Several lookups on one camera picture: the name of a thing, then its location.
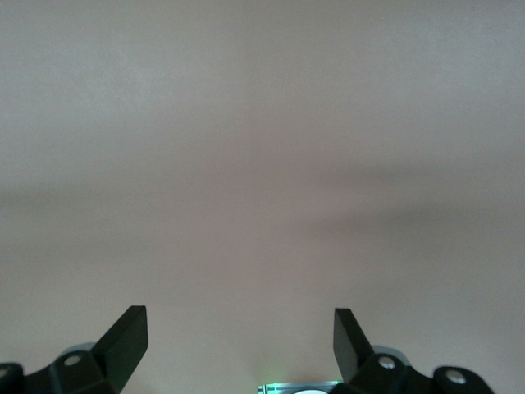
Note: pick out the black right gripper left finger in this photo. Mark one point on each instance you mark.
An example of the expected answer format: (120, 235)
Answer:
(119, 349)

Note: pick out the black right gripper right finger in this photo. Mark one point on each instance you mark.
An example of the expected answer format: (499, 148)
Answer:
(352, 353)

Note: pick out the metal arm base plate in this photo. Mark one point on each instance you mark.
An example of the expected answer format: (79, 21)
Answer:
(270, 388)

